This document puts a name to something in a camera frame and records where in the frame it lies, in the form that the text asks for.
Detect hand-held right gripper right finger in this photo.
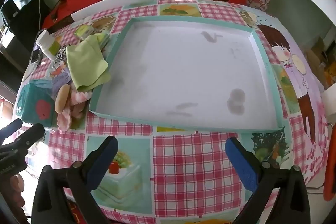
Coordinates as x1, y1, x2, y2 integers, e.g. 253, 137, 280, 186
225, 137, 312, 224

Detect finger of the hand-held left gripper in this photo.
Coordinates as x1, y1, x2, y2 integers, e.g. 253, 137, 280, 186
0, 118, 24, 139
0, 123, 45, 155

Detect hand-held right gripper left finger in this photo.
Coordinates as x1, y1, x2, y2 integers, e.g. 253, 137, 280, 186
33, 135, 119, 224

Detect pink and white fluffy towel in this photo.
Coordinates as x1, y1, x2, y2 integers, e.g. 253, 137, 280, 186
56, 90, 93, 134

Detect beige oval sponge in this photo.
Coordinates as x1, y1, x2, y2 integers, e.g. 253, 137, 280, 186
55, 84, 71, 113

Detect leopard print scrunchie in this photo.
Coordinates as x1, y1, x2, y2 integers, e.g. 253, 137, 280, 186
56, 48, 68, 61

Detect light green cloth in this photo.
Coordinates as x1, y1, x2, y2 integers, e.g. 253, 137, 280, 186
66, 34, 111, 92

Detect shallow teal cardboard tray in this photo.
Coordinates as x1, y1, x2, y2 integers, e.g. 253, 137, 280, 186
89, 17, 286, 133

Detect thick green tissue pack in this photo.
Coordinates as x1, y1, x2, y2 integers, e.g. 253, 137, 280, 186
73, 25, 95, 40

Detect person's left hand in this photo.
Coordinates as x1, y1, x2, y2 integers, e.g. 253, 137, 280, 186
10, 174, 26, 215

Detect teal tissue box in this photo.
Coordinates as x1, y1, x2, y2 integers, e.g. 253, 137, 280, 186
15, 79, 61, 128

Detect pink checkered printed tablecloth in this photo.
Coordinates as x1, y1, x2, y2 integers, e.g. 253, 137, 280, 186
13, 0, 332, 224

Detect smartphone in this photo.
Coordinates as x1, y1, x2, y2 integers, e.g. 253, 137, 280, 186
31, 49, 44, 65

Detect orange chair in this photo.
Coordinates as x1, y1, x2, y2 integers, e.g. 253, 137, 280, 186
323, 124, 336, 201

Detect white plastic bottle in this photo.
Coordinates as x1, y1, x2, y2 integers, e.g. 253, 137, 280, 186
36, 30, 62, 61

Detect cardboard boxes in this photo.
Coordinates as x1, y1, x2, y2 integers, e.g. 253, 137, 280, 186
305, 37, 336, 88

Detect white panel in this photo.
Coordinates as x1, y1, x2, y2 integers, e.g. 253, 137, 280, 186
71, 0, 161, 21

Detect white cable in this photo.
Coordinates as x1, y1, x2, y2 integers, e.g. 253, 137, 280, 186
34, 0, 44, 31

